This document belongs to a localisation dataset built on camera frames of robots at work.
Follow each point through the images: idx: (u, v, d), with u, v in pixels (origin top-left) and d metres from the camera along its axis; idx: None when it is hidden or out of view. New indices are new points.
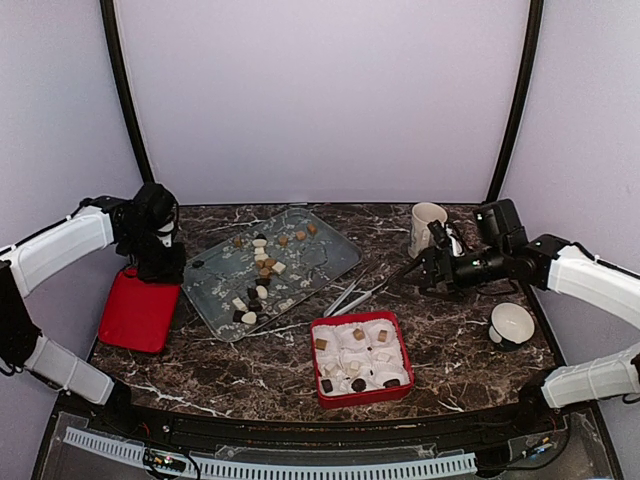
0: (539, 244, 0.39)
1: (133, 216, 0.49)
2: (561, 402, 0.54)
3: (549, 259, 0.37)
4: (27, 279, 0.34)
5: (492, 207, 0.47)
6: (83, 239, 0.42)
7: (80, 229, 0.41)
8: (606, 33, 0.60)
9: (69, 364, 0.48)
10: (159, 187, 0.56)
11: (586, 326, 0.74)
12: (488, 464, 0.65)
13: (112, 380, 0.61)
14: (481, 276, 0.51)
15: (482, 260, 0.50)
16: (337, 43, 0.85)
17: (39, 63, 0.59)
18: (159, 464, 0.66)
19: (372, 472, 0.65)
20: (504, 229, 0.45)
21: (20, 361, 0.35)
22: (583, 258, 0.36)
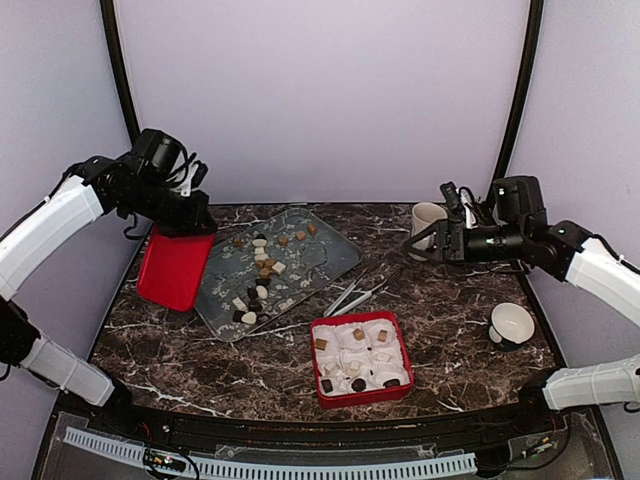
0: (561, 231, 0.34)
1: (124, 178, 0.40)
2: (561, 402, 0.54)
3: (572, 251, 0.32)
4: (8, 282, 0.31)
5: (517, 182, 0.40)
6: (71, 219, 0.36)
7: (61, 210, 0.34)
8: (604, 33, 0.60)
9: (68, 366, 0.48)
10: (159, 134, 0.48)
11: (586, 325, 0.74)
12: (488, 464, 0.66)
13: (111, 385, 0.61)
14: (490, 255, 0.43)
15: (498, 236, 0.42)
16: (337, 43, 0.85)
17: (39, 63, 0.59)
18: (159, 464, 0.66)
19: (372, 472, 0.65)
20: (527, 209, 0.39)
21: (15, 358, 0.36)
22: (606, 256, 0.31)
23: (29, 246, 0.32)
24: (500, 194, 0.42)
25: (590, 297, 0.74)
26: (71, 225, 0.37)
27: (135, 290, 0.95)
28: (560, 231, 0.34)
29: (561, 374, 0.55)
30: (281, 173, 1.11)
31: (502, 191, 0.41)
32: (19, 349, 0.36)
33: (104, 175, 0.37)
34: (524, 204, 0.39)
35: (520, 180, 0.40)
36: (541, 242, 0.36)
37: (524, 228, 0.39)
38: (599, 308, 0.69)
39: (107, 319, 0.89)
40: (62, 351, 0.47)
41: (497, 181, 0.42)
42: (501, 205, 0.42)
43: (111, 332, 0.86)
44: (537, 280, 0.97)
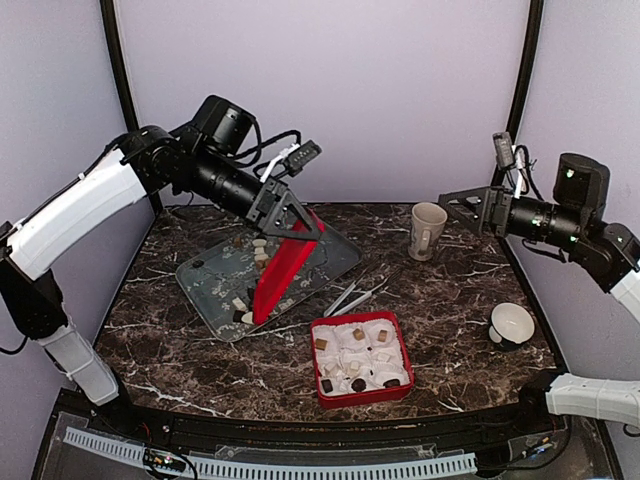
0: (621, 241, 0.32)
1: (170, 158, 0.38)
2: (562, 407, 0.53)
3: (629, 268, 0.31)
4: (39, 256, 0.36)
5: (590, 171, 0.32)
6: (105, 201, 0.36)
7: (90, 191, 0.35)
8: (606, 33, 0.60)
9: (83, 359, 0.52)
10: (223, 103, 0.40)
11: (586, 326, 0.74)
12: (488, 464, 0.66)
13: (118, 390, 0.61)
14: (531, 234, 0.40)
15: (547, 217, 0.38)
16: (337, 42, 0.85)
17: (38, 63, 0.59)
18: (159, 464, 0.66)
19: (372, 472, 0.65)
20: (593, 203, 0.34)
21: (31, 333, 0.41)
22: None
23: (57, 230, 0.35)
24: (567, 177, 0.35)
25: (590, 297, 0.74)
26: (108, 206, 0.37)
27: (135, 290, 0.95)
28: (622, 241, 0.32)
29: (566, 381, 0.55)
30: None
31: (569, 174, 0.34)
32: (45, 326, 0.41)
33: (146, 152, 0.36)
34: (592, 196, 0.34)
35: (596, 168, 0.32)
36: (599, 244, 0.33)
37: (582, 222, 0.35)
38: (599, 308, 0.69)
39: (107, 318, 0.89)
40: (82, 345, 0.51)
41: (566, 160, 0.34)
42: (564, 186, 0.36)
43: (111, 332, 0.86)
44: (537, 280, 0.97)
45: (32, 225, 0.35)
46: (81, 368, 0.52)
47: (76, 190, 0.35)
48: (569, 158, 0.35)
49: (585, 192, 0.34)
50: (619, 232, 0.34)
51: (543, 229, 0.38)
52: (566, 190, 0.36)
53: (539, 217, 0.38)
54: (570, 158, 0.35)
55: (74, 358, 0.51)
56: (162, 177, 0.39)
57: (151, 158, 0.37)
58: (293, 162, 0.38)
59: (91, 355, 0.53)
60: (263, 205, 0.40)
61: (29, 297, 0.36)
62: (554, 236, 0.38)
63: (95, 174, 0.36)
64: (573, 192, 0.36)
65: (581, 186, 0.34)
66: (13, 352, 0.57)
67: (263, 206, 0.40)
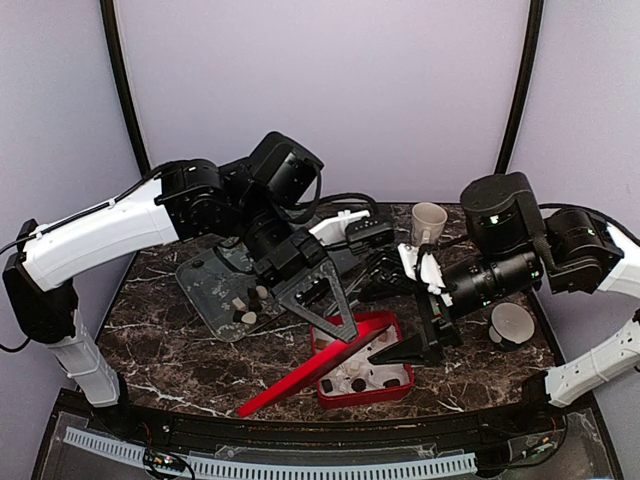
0: (591, 232, 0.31)
1: (213, 207, 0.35)
2: (564, 396, 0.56)
3: (618, 257, 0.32)
4: (55, 271, 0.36)
5: (515, 200, 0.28)
6: (132, 233, 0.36)
7: (120, 222, 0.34)
8: (604, 34, 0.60)
9: (87, 366, 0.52)
10: (286, 146, 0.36)
11: (587, 325, 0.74)
12: (488, 464, 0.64)
13: (116, 398, 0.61)
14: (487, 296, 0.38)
15: (489, 271, 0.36)
16: (337, 42, 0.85)
17: (39, 65, 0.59)
18: (159, 464, 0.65)
19: (372, 472, 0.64)
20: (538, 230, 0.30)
21: (37, 337, 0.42)
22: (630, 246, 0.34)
23: (76, 250, 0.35)
24: (493, 223, 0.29)
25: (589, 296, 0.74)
26: (132, 239, 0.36)
27: (134, 290, 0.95)
28: (589, 233, 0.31)
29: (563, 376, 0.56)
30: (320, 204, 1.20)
31: (496, 219, 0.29)
32: (48, 334, 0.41)
33: (184, 198, 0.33)
34: (531, 223, 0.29)
35: (516, 192, 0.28)
36: (574, 257, 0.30)
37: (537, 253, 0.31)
38: (599, 309, 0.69)
39: (107, 319, 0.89)
40: (89, 352, 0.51)
41: (480, 209, 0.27)
42: (492, 234, 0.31)
43: (111, 332, 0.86)
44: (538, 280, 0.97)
45: (49, 239, 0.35)
46: (86, 375, 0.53)
47: (105, 217, 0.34)
48: (479, 198, 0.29)
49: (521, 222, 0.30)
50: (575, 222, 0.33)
51: (496, 282, 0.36)
52: (498, 236, 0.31)
53: (480, 275, 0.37)
54: (473, 197, 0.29)
55: (79, 364, 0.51)
56: (195, 224, 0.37)
57: (188, 205, 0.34)
58: (354, 231, 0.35)
59: (97, 363, 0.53)
60: (281, 258, 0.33)
61: (38, 304, 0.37)
62: (513, 277, 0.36)
63: (125, 206, 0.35)
64: (508, 231, 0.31)
65: (510, 225, 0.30)
66: (14, 352, 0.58)
67: (279, 259, 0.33)
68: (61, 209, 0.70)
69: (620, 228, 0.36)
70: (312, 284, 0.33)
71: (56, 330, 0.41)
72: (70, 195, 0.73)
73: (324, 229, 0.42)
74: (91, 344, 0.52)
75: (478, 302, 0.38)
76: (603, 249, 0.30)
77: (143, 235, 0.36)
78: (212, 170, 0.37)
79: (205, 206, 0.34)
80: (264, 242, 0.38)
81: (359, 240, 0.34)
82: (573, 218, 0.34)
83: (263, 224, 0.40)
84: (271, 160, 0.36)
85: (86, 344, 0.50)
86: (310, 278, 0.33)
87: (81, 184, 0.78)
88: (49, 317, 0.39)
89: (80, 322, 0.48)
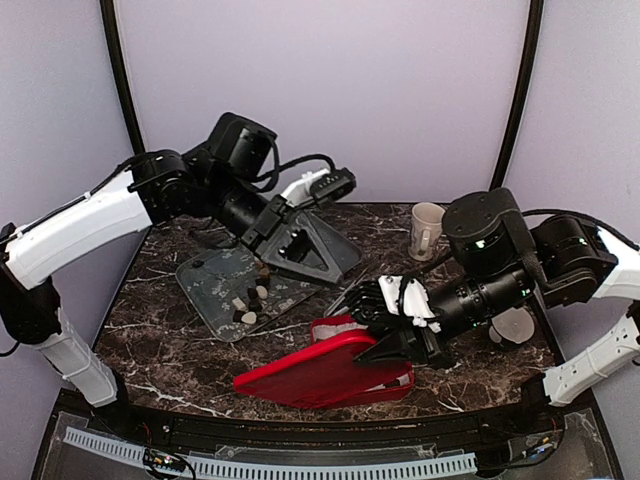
0: (581, 241, 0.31)
1: (183, 191, 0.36)
2: (562, 395, 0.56)
3: (612, 264, 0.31)
4: (38, 268, 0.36)
5: (498, 224, 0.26)
6: (108, 222, 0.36)
7: (96, 212, 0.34)
8: (606, 33, 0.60)
9: (78, 365, 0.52)
10: (238, 122, 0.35)
11: (587, 325, 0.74)
12: (488, 464, 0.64)
13: (114, 396, 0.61)
14: (478, 318, 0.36)
15: (477, 292, 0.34)
16: (337, 42, 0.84)
17: (39, 66, 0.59)
18: (159, 464, 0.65)
19: (372, 472, 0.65)
20: (527, 248, 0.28)
21: (22, 340, 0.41)
22: (627, 251, 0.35)
23: (56, 244, 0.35)
24: (479, 247, 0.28)
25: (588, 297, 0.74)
26: (110, 227, 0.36)
27: (134, 290, 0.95)
28: (579, 243, 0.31)
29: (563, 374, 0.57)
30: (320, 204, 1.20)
31: (480, 243, 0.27)
32: (35, 333, 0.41)
33: (154, 183, 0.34)
34: (520, 241, 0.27)
35: (499, 215, 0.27)
36: (567, 272, 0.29)
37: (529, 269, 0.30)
38: (597, 307, 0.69)
39: (107, 319, 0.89)
40: (78, 349, 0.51)
41: (463, 234, 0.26)
42: (479, 255, 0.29)
43: (111, 332, 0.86)
44: None
45: (28, 236, 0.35)
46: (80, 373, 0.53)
47: (82, 209, 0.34)
48: (460, 224, 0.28)
49: (510, 244, 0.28)
50: (565, 234, 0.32)
51: (487, 304, 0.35)
52: (487, 255, 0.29)
53: (469, 296, 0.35)
54: (458, 223, 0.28)
55: (70, 361, 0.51)
56: (167, 208, 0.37)
57: (159, 189, 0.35)
58: (318, 189, 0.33)
59: (89, 360, 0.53)
60: (265, 225, 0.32)
61: (22, 302, 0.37)
62: (504, 298, 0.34)
63: (100, 195, 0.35)
64: (496, 256, 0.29)
65: (497, 244, 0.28)
66: (13, 352, 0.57)
67: (265, 226, 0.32)
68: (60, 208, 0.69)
69: (611, 233, 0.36)
70: (292, 237, 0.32)
71: (41, 329, 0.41)
72: (68, 194, 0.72)
73: (292, 192, 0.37)
74: (81, 340, 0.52)
75: (468, 324, 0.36)
76: (596, 259, 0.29)
77: (120, 223, 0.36)
78: (177, 156, 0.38)
79: (175, 190, 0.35)
80: (243, 217, 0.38)
81: (325, 197, 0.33)
82: (563, 229, 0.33)
83: (241, 199, 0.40)
84: (227, 138, 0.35)
85: (76, 341, 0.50)
86: (289, 233, 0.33)
87: (80, 184, 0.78)
88: (34, 317, 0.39)
89: (67, 320, 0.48)
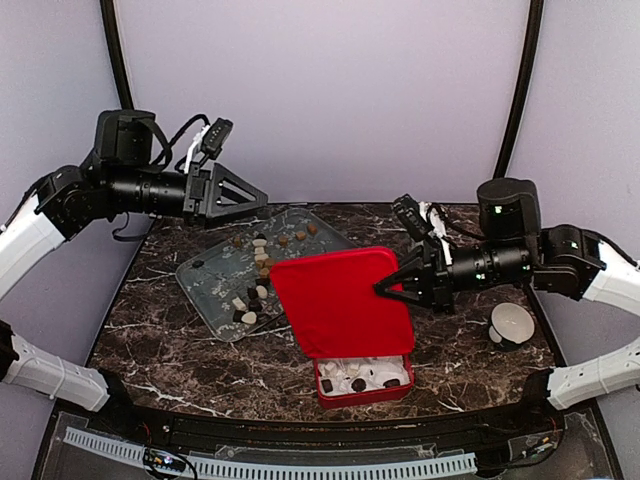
0: (576, 245, 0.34)
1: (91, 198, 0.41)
2: (563, 399, 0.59)
3: (599, 270, 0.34)
4: None
5: (518, 198, 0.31)
6: (28, 248, 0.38)
7: (13, 239, 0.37)
8: (606, 33, 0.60)
9: (54, 380, 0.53)
10: (110, 118, 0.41)
11: (585, 325, 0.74)
12: (488, 463, 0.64)
13: (107, 392, 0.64)
14: (483, 283, 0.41)
15: (489, 258, 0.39)
16: (337, 42, 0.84)
17: (38, 66, 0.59)
18: (159, 464, 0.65)
19: (372, 472, 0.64)
20: (534, 228, 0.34)
21: None
22: (621, 265, 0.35)
23: None
24: (496, 214, 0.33)
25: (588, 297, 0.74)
26: (34, 251, 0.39)
27: (134, 290, 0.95)
28: (575, 246, 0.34)
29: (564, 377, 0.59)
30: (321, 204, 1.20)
31: (496, 210, 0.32)
32: None
33: (57, 200, 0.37)
34: (529, 222, 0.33)
35: (522, 193, 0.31)
36: (557, 264, 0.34)
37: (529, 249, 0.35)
38: (595, 307, 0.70)
39: (107, 319, 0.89)
40: (48, 366, 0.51)
41: (486, 198, 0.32)
42: (494, 224, 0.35)
43: (111, 332, 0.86)
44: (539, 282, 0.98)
45: None
46: (61, 385, 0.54)
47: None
48: (487, 192, 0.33)
49: (521, 220, 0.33)
50: (565, 236, 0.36)
51: (492, 272, 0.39)
52: (501, 226, 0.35)
53: (481, 261, 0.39)
54: (486, 190, 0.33)
55: (46, 379, 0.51)
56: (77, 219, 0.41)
57: (63, 205, 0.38)
58: (210, 144, 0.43)
59: (62, 370, 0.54)
60: (197, 191, 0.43)
61: None
62: (509, 271, 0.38)
63: (13, 225, 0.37)
64: (508, 226, 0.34)
65: (513, 217, 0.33)
66: None
67: (197, 191, 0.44)
68: None
69: (612, 247, 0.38)
70: (214, 188, 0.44)
71: None
72: None
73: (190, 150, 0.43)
74: (42, 353, 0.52)
75: (472, 284, 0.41)
76: (583, 261, 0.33)
77: (40, 245, 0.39)
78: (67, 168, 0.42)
79: (81, 199, 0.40)
80: (166, 194, 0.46)
81: (218, 150, 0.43)
82: (568, 233, 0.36)
83: (150, 182, 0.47)
84: (105, 134, 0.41)
85: (40, 359, 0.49)
86: (212, 186, 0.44)
87: None
88: None
89: (22, 345, 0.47)
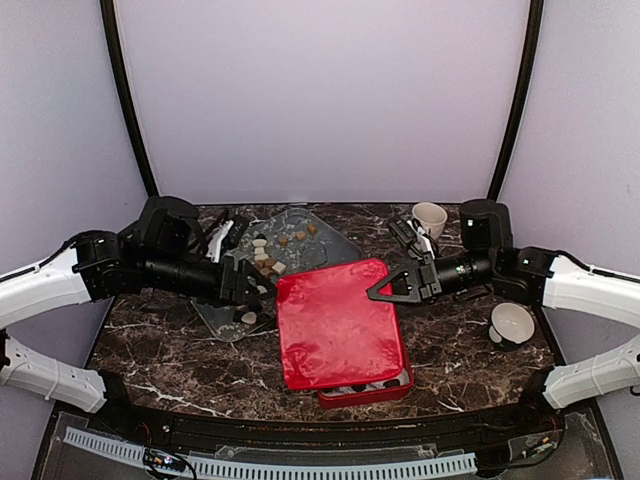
0: (529, 261, 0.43)
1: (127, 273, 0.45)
2: (564, 401, 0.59)
3: (544, 278, 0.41)
4: None
5: (483, 215, 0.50)
6: (44, 295, 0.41)
7: (46, 284, 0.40)
8: (606, 34, 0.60)
9: (48, 383, 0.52)
10: (158, 210, 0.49)
11: (582, 324, 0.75)
12: (488, 463, 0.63)
13: (103, 396, 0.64)
14: (464, 285, 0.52)
15: (470, 265, 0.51)
16: (337, 43, 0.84)
17: (40, 69, 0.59)
18: (159, 464, 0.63)
19: (372, 472, 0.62)
20: (497, 242, 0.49)
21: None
22: (575, 270, 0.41)
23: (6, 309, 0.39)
24: (469, 225, 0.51)
25: None
26: (59, 298, 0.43)
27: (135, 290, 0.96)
28: (526, 262, 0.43)
29: (560, 375, 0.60)
30: (320, 204, 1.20)
31: (469, 221, 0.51)
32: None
33: (96, 267, 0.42)
34: (493, 234, 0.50)
35: (487, 214, 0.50)
36: (512, 276, 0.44)
37: (495, 261, 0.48)
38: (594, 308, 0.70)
39: (107, 319, 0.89)
40: (40, 369, 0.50)
41: (464, 211, 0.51)
42: (468, 234, 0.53)
43: (111, 332, 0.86)
44: None
45: None
46: (57, 388, 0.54)
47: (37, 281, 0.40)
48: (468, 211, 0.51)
49: (488, 233, 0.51)
50: (528, 254, 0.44)
51: (471, 275, 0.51)
52: (475, 236, 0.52)
53: (464, 267, 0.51)
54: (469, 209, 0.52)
55: (38, 382, 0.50)
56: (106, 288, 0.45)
57: (99, 272, 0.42)
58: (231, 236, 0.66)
59: (56, 373, 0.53)
60: (230, 279, 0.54)
61: None
62: (481, 274, 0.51)
63: (52, 272, 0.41)
64: (480, 235, 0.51)
65: (483, 230, 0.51)
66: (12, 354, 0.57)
67: (230, 282, 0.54)
68: (59, 210, 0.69)
69: (569, 256, 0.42)
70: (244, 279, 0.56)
71: None
72: (67, 196, 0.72)
73: (215, 246, 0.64)
74: (35, 356, 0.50)
75: (456, 286, 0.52)
76: (529, 275, 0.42)
77: (67, 296, 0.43)
78: (110, 238, 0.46)
79: (116, 273, 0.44)
80: (197, 279, 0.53)
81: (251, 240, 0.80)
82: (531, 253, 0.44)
83: (186, 265, 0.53)
84: (153, 224, 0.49)
85: (33, 363, 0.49)
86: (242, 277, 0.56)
87: (81, 186, 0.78)
88: None
89: (15, 350, 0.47)
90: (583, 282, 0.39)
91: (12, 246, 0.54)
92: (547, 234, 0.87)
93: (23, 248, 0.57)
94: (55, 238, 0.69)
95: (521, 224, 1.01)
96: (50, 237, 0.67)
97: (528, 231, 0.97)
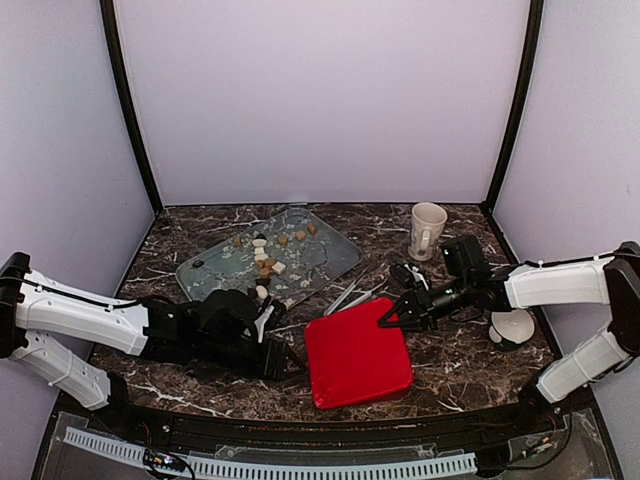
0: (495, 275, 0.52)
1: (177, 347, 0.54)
2: (560, 394, 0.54)
3: (501, 281, 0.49)
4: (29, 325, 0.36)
5: (455, 243, 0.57)
6: (96, 333, 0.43)
7: (113, 327, 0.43)
8: (606, 33, 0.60)
9: (59, 372, 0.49)
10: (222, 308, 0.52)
11: (582, 324, 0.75)
12: (488, 464, 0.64)
13: (106, 398, 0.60)
14: (452, 305, 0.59)
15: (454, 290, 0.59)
16: (336, 41, 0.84)
17: (39, 66, 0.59)
18: (159, 464, 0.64)
19: (372, 471, 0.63)
20: (472, 263, 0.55)
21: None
22: (528, 269, 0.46)
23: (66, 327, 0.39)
24: (447, 254, 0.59)
25: None
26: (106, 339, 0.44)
27: (134, 290, 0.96)
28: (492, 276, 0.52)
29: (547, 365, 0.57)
30: (320, 204, 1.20)
31: (447, 251, 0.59)
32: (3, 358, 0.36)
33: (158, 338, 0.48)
34: (470, 257, 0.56)
35: (459, 242, 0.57)
36: (483, 289, 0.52)
37: (468, 280, 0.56)
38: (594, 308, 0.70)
39: None
40: (55, 357, 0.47)
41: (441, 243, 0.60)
42: (449, 262, 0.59)
43: None
44: None
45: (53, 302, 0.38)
46: (65, 379, 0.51)
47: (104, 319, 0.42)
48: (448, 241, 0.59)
49: (461, 258, 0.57)
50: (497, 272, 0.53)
51: (455, 297, 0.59)
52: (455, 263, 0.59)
53: (451, 292, 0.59)
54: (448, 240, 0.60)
55: (48, 371, 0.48)
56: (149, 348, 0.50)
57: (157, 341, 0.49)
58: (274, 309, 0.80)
59: (69, 367, 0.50)
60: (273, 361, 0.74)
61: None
62: (465, 295, 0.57)
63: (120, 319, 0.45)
64: (456, 262, 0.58)
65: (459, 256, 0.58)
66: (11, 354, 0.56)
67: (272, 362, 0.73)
68: (58, 209, 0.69)
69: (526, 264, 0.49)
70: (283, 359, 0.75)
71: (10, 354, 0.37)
72: (67, 195, 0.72)
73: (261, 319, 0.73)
74: (54, 345, 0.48)
75: (447, 307, 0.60)
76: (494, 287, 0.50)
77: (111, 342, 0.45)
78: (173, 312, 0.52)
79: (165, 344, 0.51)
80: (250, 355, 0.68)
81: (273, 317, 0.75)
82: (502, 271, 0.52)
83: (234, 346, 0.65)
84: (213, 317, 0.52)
85: (50, 350, 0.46)
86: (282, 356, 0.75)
87: (82, 184, 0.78)
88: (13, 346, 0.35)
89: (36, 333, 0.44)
90: (533, 276, 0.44)
91: (12, 247, 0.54)
92: (547, 234, 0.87)
93: (22, 247, 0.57)
94: (55, 237, 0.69)
95: (521, 224, 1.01)
96: (50, 236, 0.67)
97: (528, 231, 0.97)
